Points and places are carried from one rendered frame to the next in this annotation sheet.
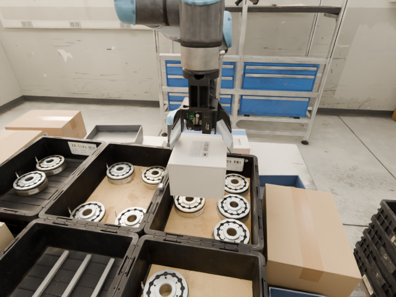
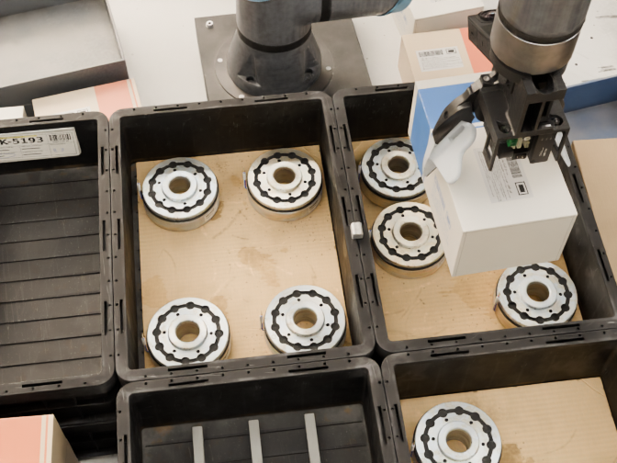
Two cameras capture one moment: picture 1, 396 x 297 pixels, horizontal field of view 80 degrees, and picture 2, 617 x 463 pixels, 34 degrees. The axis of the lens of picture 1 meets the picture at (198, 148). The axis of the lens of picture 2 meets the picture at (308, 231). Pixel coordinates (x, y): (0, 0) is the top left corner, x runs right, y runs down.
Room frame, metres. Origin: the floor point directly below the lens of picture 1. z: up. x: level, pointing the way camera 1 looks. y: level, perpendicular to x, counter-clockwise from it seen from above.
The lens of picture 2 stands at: (-0.09, 0.38, 1.99)
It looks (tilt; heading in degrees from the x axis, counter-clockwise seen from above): 57 degrees down; 342
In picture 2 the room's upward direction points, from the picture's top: 1 degrees clockwise
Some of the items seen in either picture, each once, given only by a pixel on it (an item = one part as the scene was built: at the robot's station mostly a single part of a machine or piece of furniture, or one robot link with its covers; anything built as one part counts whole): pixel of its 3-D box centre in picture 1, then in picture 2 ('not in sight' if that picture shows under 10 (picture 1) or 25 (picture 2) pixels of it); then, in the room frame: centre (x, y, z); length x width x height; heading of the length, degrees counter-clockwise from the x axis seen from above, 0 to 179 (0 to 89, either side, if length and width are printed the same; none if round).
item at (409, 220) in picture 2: (189, 198); (410, 231); (0.56, 0.03, 0.86); 0.05 x 0.05 x 0.01
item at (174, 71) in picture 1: (199, 88); not in sight; (2.46, -0.02, 0.60); 0.72 x 0.03 x 0.56; 84
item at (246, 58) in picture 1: (240, 58); not in sight; (2.44, -0.42, 0.91); 1.70 x 0.10 x 0.05; 84
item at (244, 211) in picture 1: (233, 205); not in sight; (0.53, -0.12, 0.86); 0.10 x 0.10 x 0.01
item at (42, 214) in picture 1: (121, 178); (233, 227); (0.60, 0.26, 0.92); 0.40 x 0.30 x 0.02; 170
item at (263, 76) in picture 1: (276, 91); not in sight; (2.37, -0.81, 0.60); 0.72 x 0.03 x 0.56; 84
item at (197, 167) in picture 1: (201, 155); (486, 170); (0.48, -0.01, 1.09); 0.20 x 0.12 x 0.09; 174
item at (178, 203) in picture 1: (189, 200); (410, 234); (0.56, 0.03, 0.86); 0.10 x 0.10 x 0.01
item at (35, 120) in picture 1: (49, 131); not in sight; (1.18, 0.85, 0.78); 0.30 x 0.22 x 0.16; 88
